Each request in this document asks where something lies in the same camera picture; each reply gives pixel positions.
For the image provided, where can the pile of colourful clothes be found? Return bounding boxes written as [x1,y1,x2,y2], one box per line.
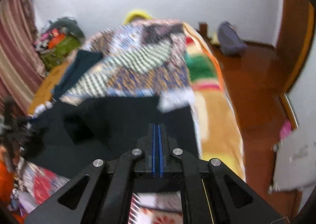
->
[33,23,65,54]

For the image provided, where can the green fabric bag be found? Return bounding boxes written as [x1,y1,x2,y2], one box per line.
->
[41,36,82,71]

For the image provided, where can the pink item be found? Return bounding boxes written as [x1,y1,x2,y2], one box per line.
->
[279,119,293,140]

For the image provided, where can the black pants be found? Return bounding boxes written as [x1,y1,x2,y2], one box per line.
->
[25,96,201,182]

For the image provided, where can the grey cloth bag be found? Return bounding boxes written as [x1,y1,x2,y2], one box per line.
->
[268,130,316,193]

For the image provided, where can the striped brown curtain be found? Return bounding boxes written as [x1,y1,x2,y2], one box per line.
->
[0,0,47,116]

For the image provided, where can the wooden door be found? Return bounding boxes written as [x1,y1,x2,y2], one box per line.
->
[275,0,315,93]

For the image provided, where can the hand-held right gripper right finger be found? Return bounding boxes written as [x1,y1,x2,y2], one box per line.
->
[158,124,290,224]

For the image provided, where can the gold-framed board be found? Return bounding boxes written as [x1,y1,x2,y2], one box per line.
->
[280,93,299,128]

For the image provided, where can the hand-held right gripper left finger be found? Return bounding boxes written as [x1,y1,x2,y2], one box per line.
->
[25,123,158,224]

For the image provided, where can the orange fleece blanket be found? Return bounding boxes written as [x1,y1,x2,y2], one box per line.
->
[183,23,247,182]

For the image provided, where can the dark teal cloth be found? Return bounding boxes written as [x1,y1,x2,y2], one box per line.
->
[51,50,104,102]

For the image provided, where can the red floral printed blanket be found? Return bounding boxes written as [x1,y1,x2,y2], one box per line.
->
[10,162,183,224]

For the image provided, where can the yellow cushion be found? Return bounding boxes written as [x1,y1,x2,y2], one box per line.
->
[123,10,152,24]

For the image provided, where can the dark grey cloth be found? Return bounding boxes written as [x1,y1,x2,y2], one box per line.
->
[49,17,86,42]

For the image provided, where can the blue-grey backpack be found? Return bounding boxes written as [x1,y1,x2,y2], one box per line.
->
[217,21,247,56]

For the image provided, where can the patchwork printed blanket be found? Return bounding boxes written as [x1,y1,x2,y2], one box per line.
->
[30,20,203,116]

